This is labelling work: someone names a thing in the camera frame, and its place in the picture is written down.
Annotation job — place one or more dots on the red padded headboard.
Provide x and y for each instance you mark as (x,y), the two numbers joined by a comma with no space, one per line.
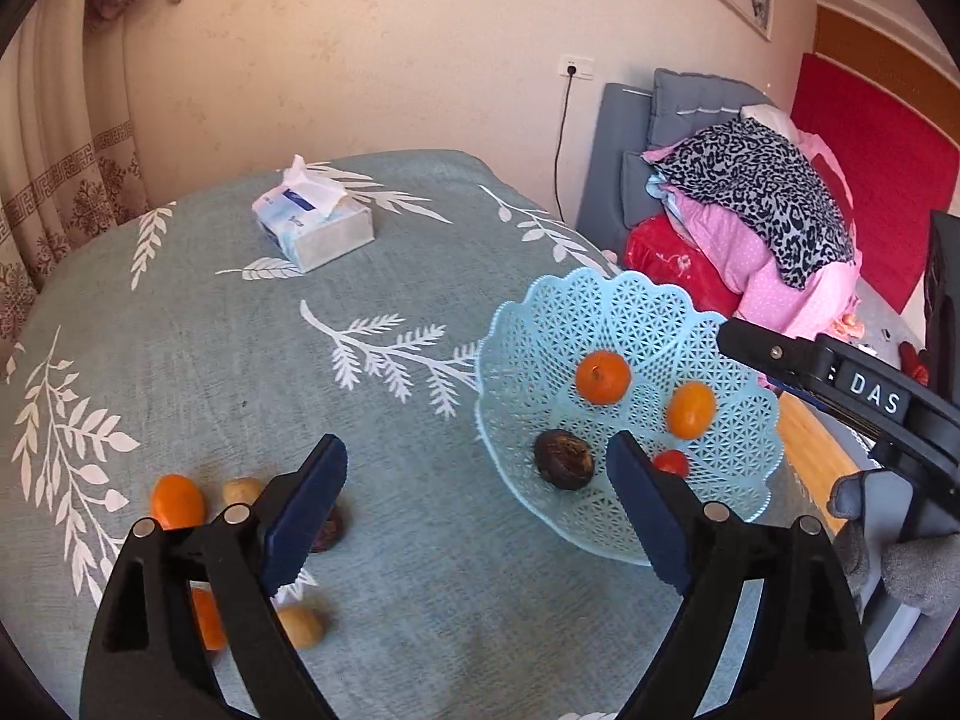
(892,157)

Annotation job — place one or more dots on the red floral blanket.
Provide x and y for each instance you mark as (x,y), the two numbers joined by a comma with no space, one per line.
(667,262)

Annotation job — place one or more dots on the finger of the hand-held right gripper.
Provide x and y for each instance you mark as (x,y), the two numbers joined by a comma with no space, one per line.
(765,352)

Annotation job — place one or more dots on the light blue plastic basket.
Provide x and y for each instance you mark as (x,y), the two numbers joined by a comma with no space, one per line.
(675,330)

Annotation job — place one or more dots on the dark brown round fruit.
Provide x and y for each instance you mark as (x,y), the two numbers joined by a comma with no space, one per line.
(564,459)
(331,532)

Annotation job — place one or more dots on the beige patterned curtain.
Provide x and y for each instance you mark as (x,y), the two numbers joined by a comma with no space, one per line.
(67,127)

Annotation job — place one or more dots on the person's right hand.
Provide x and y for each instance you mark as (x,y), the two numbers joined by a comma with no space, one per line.
(907,562)

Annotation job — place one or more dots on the white wall outlet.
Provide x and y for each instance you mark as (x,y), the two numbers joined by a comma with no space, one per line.
(576,67)

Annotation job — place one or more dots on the white pillow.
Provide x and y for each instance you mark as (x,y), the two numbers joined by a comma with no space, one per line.
(769,120)

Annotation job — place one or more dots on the pink dotted blanket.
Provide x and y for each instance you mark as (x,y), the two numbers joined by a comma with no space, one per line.
(795,300)

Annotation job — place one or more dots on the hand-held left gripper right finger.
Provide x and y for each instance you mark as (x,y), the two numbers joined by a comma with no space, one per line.
(652,517)

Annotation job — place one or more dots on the grey quilted cushion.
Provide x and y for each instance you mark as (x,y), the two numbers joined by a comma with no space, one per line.
(697,101)

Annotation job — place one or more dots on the small tan round fruit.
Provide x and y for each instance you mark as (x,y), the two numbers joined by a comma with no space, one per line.
(301,626)
(241,491)

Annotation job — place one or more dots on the white tissue pack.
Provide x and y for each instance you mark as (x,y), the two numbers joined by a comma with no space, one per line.
(330,236)

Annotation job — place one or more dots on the leopard print blanket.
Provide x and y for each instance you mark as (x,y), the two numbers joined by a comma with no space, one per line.
(765,187)

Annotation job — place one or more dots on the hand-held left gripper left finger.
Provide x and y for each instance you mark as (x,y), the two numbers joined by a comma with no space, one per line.
(307,510)

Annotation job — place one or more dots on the red tomato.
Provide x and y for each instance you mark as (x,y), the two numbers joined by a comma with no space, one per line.
(673,463)

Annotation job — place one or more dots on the teal leaf-print tablecloth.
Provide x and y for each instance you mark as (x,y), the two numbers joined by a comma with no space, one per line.
(420,277)

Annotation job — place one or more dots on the orange tangerine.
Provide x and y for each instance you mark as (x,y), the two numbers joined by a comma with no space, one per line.
(178,499)
(210,619)
(602,377)
(691,409)

